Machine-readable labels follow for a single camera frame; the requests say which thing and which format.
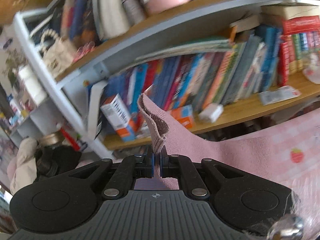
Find purple and mauve knit sweater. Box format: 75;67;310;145
133;93;320;191

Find lying usmile toothpaste box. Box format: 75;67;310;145
169;105;194;129

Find upright usmile toothpaste box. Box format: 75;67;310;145
100;94;136;142

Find white charger plug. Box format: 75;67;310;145
199;103;224;123

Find red tassel ornament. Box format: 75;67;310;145
60;127;80;151

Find white wooden bookshelf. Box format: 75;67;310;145
12;0;319;158

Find black bag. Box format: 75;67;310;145
35;146;82;182

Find row of colourful books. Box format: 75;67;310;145
87;25;282;139

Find pink checkered cartoon tablecloth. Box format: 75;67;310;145
232;109;320;240

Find red dictionaries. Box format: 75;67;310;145
277;16;319;87

